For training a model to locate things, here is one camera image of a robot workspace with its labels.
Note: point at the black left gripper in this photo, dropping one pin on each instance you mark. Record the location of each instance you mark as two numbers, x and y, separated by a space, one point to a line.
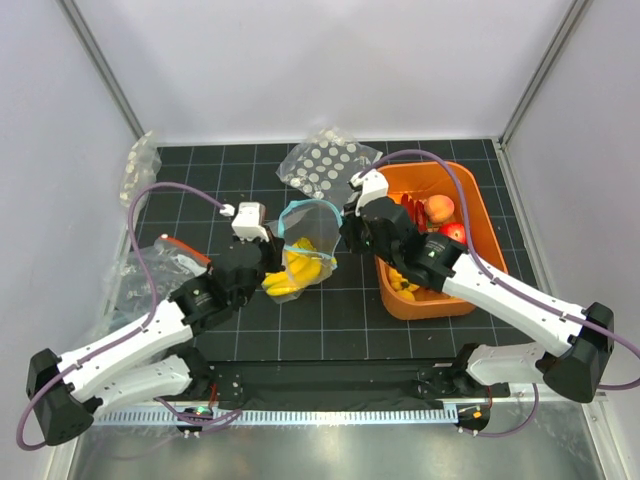
274 250

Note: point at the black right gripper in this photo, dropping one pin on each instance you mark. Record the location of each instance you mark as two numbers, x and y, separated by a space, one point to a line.
350 227

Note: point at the red toy lobster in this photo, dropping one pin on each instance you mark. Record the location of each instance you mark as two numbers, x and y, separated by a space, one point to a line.
416 211

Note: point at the yellow toy bell pepper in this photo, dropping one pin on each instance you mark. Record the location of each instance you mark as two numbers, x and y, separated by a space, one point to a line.
403 287

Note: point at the yellow toy banana bunch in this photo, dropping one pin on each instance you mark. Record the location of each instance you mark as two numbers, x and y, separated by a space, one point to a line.
304 266

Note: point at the clear blue-zip bag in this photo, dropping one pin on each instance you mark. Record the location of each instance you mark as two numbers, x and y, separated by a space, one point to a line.
310 230

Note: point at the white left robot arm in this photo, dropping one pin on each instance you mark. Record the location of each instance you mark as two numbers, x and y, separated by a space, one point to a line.
151 356

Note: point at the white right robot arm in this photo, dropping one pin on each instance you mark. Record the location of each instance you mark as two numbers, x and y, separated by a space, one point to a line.
570 345

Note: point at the clear red-zip bag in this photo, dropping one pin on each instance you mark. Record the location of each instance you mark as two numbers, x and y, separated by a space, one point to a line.
170 263

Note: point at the clear polka dot bag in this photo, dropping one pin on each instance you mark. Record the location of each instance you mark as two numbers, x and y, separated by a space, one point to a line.
322 165

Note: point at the toy peach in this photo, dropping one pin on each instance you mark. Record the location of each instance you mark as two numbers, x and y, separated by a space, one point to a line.
439 208

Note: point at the orange plastic bin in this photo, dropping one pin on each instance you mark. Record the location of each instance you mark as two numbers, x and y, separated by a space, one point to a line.
420 181

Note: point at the red toy apple upper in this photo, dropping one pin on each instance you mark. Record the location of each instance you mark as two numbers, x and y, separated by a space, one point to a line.
455 231

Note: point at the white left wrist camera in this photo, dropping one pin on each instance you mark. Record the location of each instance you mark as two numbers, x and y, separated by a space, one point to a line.
248 224

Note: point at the clear dotted bag at wall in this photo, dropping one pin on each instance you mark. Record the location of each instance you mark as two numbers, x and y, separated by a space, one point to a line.
142 165

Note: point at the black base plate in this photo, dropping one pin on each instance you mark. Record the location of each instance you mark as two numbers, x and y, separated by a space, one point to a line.
336 385

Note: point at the white slotted cable duct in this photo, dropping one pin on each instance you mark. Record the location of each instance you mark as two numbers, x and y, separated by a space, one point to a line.
160 416

